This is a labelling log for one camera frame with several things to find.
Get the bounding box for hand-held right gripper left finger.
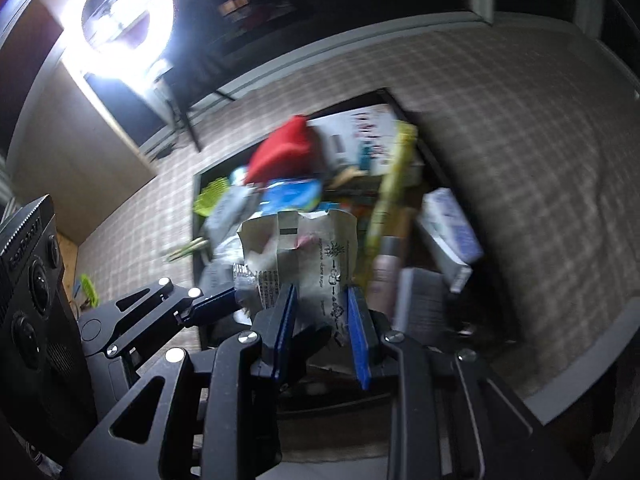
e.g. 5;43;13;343
62;282;301;480

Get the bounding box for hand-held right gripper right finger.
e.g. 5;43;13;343
345;285;586;480

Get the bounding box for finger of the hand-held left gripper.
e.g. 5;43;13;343
77;277;238;361

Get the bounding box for beige paper pouch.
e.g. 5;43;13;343
236;207;361;348

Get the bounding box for yellow-green packet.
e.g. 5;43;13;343
362;120;420;261

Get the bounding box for black storage box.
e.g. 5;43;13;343
192;87;481;411

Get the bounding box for green plastic item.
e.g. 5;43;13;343
75;272;101;311

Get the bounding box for pale green sticks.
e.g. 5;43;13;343
162;237;211;263

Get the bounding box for pine plank board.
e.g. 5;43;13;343
54;232;81;306

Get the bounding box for pink tube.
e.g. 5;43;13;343
367;235;401;311

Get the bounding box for grey book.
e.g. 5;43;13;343
392;267;446;333

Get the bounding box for grey-white packet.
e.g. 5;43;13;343
202;187;261;251

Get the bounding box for white and blue box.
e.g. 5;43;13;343
415;187;483;293

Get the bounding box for light wood panel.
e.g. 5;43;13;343
10;60;158;246

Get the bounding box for red cloth pouch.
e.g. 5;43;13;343
245;115;326;186

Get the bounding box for black light stand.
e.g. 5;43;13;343
150;60;236;161

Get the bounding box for white printed box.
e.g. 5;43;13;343
305;102;426;191

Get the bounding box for dark shelf with goods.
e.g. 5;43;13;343
175;0;476;96

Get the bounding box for white ring light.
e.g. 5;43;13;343
60;0;176;81

